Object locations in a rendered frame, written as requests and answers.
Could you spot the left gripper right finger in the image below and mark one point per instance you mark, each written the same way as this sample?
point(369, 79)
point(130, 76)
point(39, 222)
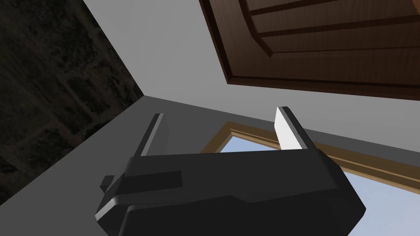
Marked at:
point(290, 132)

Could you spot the dark brown wooden door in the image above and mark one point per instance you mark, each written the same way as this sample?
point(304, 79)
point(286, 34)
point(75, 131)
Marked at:
point(321, 42)

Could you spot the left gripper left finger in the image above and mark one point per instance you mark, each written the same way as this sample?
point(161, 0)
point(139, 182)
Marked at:
point(153, 135)

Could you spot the wooden framed window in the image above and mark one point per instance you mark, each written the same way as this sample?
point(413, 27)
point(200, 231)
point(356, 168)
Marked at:
point(377, 193)

